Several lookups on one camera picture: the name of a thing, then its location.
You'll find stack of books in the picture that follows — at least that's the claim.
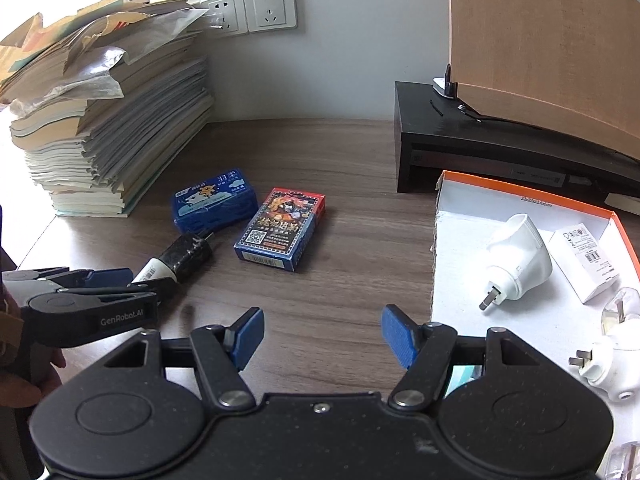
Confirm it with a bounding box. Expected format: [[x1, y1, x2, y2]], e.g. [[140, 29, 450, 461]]
[[10, 50, 216, 218]]

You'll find black monitor riser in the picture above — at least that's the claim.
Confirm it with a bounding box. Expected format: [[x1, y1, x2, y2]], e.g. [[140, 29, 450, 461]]
[[393, 81, 640, 201]]

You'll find person's left hand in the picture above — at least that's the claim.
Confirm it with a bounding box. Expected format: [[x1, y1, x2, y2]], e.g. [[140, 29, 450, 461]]
[[0, 310, 66, 406]]

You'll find white angled power adapter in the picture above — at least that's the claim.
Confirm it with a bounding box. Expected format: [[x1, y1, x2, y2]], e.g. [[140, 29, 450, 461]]
[[478, 213, 553, 312]]

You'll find black bent wire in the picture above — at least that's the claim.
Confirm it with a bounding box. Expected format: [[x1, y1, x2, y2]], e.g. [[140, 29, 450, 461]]
[[430, 101, 493, 123]]

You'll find white round power adapter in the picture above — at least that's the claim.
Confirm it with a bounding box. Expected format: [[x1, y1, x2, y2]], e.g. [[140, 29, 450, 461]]
[[568, 332, 640, 403]]

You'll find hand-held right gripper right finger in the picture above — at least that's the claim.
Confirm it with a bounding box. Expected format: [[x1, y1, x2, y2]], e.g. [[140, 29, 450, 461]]
[[382, 305, 546, 408]]

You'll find pile of crumpled paper envelopes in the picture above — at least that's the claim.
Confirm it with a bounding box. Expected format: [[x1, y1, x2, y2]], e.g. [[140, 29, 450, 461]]
[[0, 0, 211, 111]]

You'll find blue tissue packet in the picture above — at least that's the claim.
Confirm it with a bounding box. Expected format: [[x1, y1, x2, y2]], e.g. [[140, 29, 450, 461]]
[[172, 167, 259, 235]]

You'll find book with white spine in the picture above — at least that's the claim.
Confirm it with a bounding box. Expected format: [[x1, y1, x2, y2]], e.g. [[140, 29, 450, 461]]
[[510, 165, 568, 186]]

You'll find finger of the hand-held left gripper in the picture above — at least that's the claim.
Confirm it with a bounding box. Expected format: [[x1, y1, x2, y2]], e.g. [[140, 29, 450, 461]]
[[2, 267, 133, 297], [65, 277, 176, 307]]

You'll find orange white cardboard box lid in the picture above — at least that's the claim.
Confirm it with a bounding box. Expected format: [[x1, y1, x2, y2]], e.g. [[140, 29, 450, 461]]
[[430, 170, 640, 480]]

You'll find black white charger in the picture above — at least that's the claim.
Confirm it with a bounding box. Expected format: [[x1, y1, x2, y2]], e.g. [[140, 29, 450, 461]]
[[131, 232, 217, 286]]

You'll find clear plastic item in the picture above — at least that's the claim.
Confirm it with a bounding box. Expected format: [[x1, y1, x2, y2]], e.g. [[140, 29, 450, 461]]
[[600, 287, 640, 336]]

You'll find green white packet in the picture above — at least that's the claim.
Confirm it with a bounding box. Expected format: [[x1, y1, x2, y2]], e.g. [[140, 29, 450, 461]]
[[450, 365, 486, 396]]

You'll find small white carton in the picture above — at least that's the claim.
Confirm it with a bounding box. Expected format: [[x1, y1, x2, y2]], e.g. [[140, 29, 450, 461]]
[[547, 223, 621, 304]]

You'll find playing card box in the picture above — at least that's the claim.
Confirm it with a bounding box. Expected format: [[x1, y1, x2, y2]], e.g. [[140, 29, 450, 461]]
[[234, 187, 327, 272]]

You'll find white wall socket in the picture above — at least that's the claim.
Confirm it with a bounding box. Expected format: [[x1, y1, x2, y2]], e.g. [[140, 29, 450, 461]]
[[200, 0, 249, 37], [243, 0, 297, 35]]

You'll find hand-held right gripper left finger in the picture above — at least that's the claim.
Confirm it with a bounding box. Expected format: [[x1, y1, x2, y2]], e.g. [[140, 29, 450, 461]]
[[100, 307, 265, 409]]

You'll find wooden book stand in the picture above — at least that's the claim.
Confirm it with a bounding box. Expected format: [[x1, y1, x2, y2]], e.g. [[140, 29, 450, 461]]
[[446, 0, 640, 161]]

